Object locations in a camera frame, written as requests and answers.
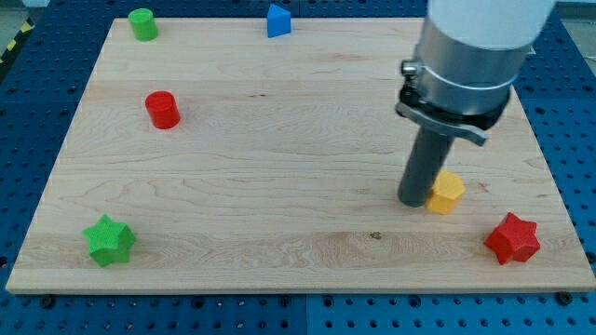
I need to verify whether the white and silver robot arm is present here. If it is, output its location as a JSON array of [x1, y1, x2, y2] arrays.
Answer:
[[396, 0, 555, 146]]

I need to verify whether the green star block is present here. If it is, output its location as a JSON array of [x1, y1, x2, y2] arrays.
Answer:
[[82, 214, 137, 267]]

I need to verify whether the red star block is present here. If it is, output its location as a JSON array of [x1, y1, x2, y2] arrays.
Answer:
[[484, 212, 541, 265]]

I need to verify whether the wooden board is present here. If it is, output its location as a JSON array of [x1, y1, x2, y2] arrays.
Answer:
[[7, 19, 595, 295]]

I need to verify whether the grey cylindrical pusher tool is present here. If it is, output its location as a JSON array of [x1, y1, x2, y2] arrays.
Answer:
[[398, 127, 454, 208]]

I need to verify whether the red cylinder block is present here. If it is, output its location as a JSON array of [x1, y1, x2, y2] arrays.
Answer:
[[144, 90, 181, 129]]

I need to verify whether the blue triangle block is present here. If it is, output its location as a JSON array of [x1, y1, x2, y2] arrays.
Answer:
[[266, 4, 291, 38]]

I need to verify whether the yellow hexagon block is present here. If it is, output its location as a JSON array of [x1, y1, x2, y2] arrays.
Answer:
[[424, 170, 466, 215]]

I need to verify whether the green cylinder block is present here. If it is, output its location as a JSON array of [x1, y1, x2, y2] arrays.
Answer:
[[128, 7, 158, 42]]

